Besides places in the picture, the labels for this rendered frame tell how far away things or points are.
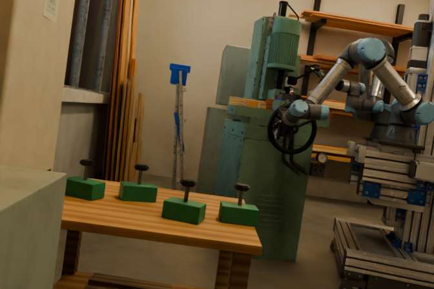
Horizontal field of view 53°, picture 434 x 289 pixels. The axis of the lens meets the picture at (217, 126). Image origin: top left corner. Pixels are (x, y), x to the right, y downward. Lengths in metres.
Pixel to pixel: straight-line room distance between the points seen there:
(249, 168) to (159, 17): 2.98
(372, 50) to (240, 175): 1.02
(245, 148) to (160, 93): 2.66
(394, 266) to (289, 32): 1.43
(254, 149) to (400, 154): 0.80
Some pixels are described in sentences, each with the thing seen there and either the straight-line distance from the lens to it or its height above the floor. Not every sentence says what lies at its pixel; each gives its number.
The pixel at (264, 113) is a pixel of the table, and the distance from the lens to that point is 2.57.
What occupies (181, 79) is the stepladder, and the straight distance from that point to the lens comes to 3.30.
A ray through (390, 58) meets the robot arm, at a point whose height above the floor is 1.31.
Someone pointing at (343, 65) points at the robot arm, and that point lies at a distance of 2.29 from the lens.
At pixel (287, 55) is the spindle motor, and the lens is 2.71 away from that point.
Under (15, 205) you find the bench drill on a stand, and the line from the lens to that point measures 0.59.
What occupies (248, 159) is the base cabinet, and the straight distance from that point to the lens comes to 2.56.
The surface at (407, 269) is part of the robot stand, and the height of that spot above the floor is 0.20.
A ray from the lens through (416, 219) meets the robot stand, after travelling 2.71.
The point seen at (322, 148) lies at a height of 0.61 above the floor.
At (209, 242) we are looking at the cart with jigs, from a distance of 1.12.
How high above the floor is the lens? 0.85
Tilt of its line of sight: 2 degrees down
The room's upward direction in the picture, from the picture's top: 8 degrees clockwise
